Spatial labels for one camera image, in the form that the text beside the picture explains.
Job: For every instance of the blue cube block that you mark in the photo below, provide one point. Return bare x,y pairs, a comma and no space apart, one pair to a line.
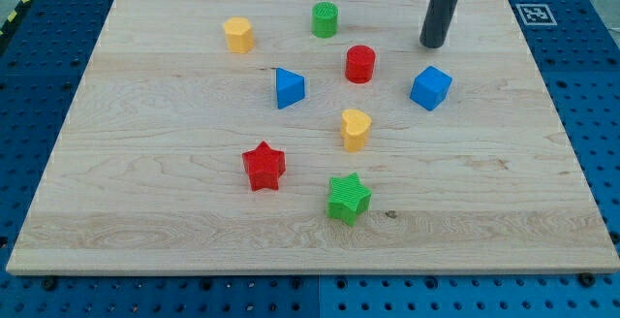
430,88

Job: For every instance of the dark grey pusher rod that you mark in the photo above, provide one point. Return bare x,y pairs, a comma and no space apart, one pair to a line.
437,22

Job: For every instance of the green cylinder block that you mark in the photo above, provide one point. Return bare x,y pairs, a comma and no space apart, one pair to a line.
324,22

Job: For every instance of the yellow heart block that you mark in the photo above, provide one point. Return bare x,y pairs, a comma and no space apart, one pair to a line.
355,129

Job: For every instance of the green star block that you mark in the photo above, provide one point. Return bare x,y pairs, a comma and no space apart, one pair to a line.
348,198

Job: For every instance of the red cylinder block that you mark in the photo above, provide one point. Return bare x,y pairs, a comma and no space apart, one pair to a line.
360,61

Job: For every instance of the red star block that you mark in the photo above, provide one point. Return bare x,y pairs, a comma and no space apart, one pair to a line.
264,166

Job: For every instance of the light wooden board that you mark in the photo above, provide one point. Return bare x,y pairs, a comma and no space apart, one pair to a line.
146,176

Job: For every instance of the blue triangle block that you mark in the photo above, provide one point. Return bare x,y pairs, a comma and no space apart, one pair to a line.
290,88

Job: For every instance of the yellow hexagon block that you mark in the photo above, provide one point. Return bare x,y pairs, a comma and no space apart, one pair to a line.
239,34

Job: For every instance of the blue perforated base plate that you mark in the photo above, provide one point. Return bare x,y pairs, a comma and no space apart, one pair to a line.
40,70

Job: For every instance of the white fiducial marker tag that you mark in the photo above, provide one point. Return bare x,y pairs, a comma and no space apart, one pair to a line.
535,14

